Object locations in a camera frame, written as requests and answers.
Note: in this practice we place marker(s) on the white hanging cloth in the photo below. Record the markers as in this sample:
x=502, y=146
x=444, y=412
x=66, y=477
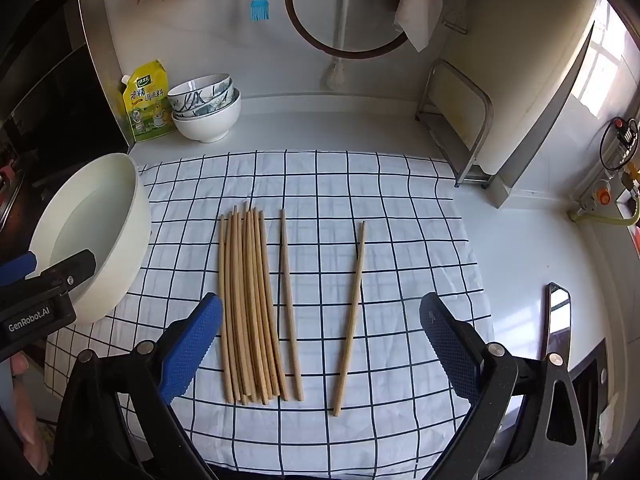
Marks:
x=417, y=5

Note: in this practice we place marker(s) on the bundle of wooden chopsticks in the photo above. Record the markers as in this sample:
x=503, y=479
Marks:
x=245, y=310

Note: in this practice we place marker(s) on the person's left hand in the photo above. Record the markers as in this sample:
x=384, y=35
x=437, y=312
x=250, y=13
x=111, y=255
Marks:
x=30, y=430

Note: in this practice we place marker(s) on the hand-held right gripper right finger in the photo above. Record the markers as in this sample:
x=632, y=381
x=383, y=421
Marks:
x=447, y=350

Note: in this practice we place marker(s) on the plain white bowl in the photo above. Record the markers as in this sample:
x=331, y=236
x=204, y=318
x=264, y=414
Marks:
x=205, y=127

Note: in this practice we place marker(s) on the black range hood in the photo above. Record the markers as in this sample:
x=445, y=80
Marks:
x=50, y=100

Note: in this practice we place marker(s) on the white checked cloth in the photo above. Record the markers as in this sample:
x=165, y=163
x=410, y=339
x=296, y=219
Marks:
x=400, y=240

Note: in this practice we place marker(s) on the cream round basin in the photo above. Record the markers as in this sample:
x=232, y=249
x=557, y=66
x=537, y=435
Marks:
x=90, y=220

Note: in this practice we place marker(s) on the shiny dark flat object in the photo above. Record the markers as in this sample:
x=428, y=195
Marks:
x=557, y=320

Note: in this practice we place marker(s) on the blue patterned bowl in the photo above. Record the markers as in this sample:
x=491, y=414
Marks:
x=220, y=105
x=200, y=91

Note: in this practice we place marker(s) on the white dish brush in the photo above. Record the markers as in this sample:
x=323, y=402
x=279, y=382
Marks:
x=334, y=77

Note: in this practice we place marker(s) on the yellow seasoning pouch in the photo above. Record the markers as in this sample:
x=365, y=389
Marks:
x=147, y=105

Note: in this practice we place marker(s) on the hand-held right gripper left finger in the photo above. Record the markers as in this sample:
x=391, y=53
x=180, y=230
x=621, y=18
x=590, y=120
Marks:
x=192, y=350

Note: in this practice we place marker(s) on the grey gas valve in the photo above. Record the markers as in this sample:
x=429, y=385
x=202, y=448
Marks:
x=597, y=195

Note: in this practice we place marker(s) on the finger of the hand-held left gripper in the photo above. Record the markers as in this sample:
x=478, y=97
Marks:
x=20, y=265
x=75, y=266

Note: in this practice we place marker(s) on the metal board rack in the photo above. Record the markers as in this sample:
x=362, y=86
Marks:
x=462, y=178

